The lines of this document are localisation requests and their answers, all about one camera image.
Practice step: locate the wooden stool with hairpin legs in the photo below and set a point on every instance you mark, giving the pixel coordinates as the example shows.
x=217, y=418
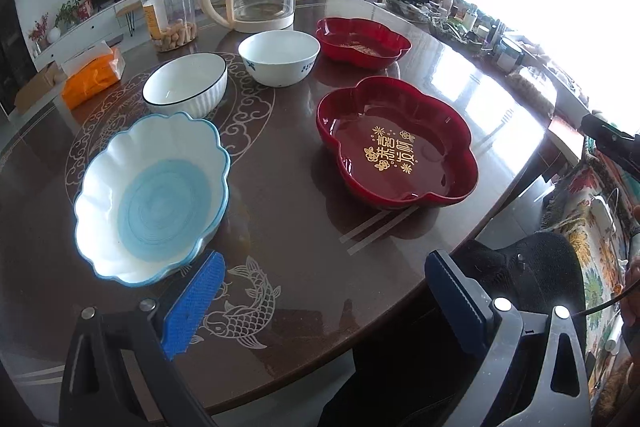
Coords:
x=129, y=8

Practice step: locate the white bowl with blue print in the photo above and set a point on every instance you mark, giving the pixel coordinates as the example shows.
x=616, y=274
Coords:
x=277, y=52

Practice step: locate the white power adapter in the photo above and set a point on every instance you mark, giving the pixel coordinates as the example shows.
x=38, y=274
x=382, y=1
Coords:
x=602, y=209

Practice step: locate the clutter of bottles and jars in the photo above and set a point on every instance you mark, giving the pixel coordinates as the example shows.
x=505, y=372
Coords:
x=475, y=27

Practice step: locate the blue scalloped white bowl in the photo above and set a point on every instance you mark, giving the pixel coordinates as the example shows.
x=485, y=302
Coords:
x=150, y=207

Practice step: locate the white television cabinet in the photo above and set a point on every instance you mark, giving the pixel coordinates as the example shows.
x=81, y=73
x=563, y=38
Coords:
x=100, y=26

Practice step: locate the red flowers in white vase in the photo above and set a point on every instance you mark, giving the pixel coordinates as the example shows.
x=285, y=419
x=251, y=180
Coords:
x=44, y=29

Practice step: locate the cardboard box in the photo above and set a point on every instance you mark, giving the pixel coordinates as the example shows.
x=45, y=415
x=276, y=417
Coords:
x=35, y=89

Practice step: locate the clear plastic jar of peanuts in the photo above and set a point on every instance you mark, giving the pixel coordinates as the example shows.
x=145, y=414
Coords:
x=167, y=7

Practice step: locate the floral patterned blanket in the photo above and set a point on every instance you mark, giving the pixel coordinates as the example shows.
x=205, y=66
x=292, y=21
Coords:
x=580, y=192

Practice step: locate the white ribbed black-rimmed bowl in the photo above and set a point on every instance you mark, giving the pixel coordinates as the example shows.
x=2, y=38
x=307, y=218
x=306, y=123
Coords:
x=185, y=79

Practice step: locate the black office chair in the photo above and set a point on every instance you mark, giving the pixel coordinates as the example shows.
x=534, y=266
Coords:
x=540, y=267

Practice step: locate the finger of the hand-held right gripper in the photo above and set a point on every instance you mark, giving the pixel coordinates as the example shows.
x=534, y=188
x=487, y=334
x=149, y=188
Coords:
x=607, y=139

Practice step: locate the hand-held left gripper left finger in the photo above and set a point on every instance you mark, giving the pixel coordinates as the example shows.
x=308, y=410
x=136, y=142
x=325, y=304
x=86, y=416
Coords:
x=192, y=307

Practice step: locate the red box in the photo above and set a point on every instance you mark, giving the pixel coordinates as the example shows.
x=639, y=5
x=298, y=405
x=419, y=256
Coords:
x=85, y=11

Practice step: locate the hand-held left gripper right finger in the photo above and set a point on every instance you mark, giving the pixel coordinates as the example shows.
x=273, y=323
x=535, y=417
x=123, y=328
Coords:
x=452, y=297

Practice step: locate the green bushy potted plant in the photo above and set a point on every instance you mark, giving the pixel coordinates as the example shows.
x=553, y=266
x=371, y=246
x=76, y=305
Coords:
x=67, y=12

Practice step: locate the orange tissue pack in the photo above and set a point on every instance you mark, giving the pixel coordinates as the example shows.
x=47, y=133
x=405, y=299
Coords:
x=92, y=79

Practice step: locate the red flower-shaped plate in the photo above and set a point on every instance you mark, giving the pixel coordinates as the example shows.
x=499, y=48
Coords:
x=360, y=39
x=395, y=147

